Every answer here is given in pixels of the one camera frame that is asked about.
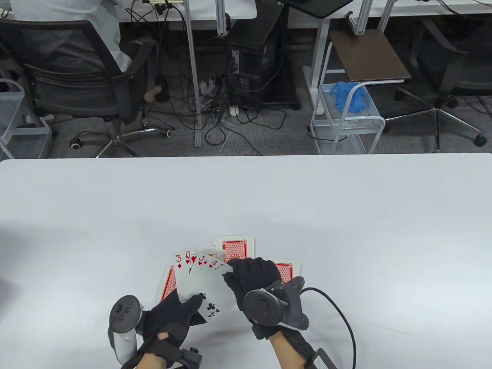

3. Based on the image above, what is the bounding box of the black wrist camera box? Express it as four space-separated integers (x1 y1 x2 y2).
311 348 339 369

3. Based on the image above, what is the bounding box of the white wire cart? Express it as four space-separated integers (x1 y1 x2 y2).
311 40 386 155

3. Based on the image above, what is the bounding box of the tangle of black cables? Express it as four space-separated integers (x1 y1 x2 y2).
127 0 287 156

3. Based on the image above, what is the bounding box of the short aluminium profile post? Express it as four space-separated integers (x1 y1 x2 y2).
348 0 373 36
215 0 228 38
377 0 396 33

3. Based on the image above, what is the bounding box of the white office desk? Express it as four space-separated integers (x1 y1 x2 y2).
288 0 492 116
115 0 257 23

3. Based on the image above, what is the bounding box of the black tray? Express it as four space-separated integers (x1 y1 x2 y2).
278 0 353 19

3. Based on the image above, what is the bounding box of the person's left forearm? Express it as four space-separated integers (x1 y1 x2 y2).
135 352 170 369

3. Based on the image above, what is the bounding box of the white power strip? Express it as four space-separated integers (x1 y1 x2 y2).
198 75 218 96

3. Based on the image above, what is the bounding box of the white metal rack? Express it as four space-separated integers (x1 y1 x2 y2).
0 79 52 159

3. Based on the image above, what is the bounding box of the dark grey office chair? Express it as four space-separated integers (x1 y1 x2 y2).
384 17 492 152

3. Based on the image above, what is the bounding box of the blue plastic bag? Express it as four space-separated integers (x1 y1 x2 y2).
331 81 367 115

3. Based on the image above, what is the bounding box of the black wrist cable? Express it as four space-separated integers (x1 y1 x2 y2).
300 286 357 369

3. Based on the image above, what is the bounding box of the person's right forearm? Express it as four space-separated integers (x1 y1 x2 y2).
269 332 319 369

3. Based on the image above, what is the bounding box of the brown wooden board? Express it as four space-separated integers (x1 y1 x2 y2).
329 29 412 83

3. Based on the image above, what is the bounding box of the person's left hand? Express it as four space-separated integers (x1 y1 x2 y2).
135 289 208 367

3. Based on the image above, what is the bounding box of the grey and white left controller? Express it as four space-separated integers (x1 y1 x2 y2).
108 295 145 365

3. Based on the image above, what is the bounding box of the dark grey right controller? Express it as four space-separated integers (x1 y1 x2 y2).
243 276 310 331

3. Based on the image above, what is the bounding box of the black mesh office chair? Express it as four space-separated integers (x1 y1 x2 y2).
0 19 175 158

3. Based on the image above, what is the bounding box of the long aluminium profile post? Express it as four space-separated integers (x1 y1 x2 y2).
183 0 203 148

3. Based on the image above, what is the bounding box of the person's right hand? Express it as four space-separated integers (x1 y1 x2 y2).
223 258 308 342

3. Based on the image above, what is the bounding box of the black computer tower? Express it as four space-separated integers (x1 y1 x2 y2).
227 4 301 112

